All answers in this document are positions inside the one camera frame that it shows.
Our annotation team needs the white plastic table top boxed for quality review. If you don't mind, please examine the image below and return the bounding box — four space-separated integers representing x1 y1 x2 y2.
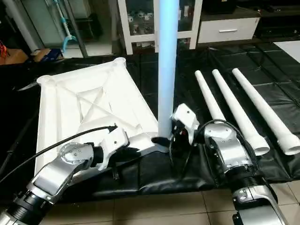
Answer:
36 57 170 186

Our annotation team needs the white plastic table leg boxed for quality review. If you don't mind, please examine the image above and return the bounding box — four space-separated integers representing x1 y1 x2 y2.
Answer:
157 0 180 139
212 69 271 156
195 70 226 121
232 68 300 156

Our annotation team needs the black work mat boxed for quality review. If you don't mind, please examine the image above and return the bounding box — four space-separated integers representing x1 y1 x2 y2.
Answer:
0 41 300 203

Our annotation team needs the white drawer unit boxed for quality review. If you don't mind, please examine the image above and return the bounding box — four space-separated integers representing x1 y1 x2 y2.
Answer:
197 12 261 44

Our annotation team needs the white glass-door cabinet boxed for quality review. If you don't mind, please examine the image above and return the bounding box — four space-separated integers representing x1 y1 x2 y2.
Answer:
117 0 203 55

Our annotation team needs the black speaker box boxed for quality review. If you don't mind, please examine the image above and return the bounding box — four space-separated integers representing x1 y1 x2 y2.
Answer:
202 0 237 15

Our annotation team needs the brown wooden desk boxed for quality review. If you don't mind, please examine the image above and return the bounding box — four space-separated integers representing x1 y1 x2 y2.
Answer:
0 48 29 65

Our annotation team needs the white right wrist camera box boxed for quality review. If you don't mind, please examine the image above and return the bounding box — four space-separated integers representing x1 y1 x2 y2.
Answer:
171 104 200 145

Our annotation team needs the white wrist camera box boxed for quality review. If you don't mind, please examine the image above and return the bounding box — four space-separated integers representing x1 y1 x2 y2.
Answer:
171 104 200 145
96 127 130 170

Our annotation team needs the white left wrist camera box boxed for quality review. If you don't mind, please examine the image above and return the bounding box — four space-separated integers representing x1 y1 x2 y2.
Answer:
96 127 130 170

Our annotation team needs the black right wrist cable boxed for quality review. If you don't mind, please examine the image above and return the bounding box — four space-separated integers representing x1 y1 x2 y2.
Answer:
168 119 258 180

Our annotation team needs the teal long-handled dustpan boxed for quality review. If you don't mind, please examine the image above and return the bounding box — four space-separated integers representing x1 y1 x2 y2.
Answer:
55 0 78 52

